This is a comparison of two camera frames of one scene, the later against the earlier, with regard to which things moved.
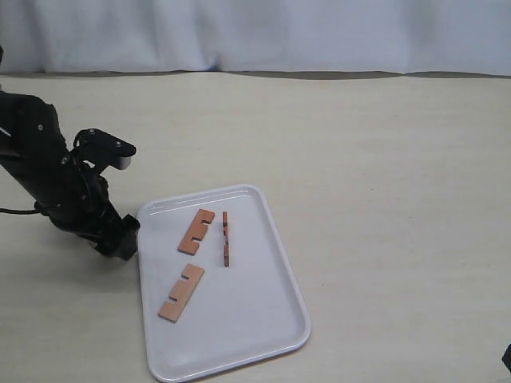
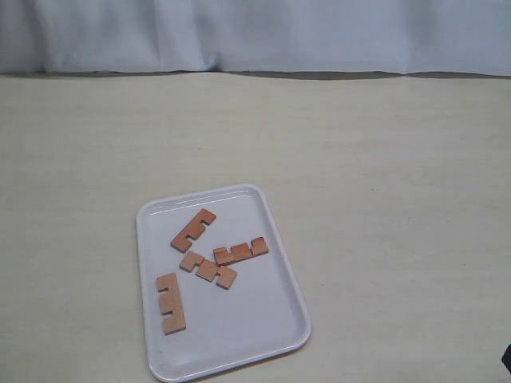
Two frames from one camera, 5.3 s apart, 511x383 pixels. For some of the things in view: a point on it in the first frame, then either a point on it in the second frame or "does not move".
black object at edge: (506, 357) does not move
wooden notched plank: (225, 233) to (258, 246)
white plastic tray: (248, 309) does not move
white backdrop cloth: (298, 37) does not move
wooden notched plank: (183, 290) to (171, 302)
